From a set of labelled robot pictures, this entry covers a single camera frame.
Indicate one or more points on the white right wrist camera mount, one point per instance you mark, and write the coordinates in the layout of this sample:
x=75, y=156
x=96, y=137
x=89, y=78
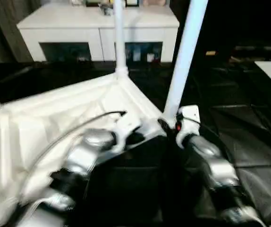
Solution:
x=191, y=113

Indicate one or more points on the white sideboard cabinet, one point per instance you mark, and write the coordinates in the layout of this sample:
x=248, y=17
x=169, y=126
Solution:
x=67, y=23

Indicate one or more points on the white plastic table top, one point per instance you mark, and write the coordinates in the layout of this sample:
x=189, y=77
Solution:
x=43, y=118

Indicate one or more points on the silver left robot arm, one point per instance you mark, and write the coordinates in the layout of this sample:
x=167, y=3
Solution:
x=86, y=153

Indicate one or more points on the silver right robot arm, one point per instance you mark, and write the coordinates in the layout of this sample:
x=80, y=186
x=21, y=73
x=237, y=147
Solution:
x=220, y=165

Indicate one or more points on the framed certificate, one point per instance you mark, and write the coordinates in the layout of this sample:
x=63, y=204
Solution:
x=94, y=2

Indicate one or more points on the beige plush toy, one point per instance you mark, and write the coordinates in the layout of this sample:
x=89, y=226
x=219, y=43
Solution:
x=154, y=2

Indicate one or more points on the small picture frame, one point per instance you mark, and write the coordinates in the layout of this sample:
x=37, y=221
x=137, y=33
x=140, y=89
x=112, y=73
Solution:
x=132, y=2

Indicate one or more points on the white mug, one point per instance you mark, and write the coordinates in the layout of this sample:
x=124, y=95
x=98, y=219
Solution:
x=150, y=58

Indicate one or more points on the yellow label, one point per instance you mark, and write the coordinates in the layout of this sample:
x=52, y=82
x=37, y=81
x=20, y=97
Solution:
x=211, y=52

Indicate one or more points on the white jar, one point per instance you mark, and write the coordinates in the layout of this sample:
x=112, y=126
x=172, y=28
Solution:
x=136, y=55

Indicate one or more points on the black work mat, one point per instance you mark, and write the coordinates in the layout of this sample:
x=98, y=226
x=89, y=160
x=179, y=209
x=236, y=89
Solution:
x=244, y=130

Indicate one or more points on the black plastic bag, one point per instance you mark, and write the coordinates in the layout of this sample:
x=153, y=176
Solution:
x=107, y=10

